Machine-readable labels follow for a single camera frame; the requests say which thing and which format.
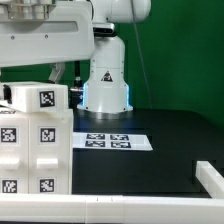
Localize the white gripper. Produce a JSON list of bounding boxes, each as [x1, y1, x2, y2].
[[0, 0, 94, 83]]

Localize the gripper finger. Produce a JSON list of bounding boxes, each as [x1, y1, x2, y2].
[[0, 83, 12, 104]]

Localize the white cabinet top block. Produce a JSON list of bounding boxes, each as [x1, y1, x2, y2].
[[0, 81, 68, 113]]

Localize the white small door panel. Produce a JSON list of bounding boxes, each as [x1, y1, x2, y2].
[[0, 123, 30, 195]]

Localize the white cabinet door panel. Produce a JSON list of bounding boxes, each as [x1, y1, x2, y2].
[[28, 123, 71, 195]]

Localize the white cabinet body box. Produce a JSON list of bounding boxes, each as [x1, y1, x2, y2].
[[0, 108, 73, 194]]

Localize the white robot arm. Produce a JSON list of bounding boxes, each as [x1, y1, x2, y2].
[[0, 0, 151, 118]]

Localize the white flat marker plate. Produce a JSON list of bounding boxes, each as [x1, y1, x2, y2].
[[73, 132, 153, 151]]

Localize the white front rail bar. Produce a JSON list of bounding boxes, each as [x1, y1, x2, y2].
[[0, 161, 224, 224]]

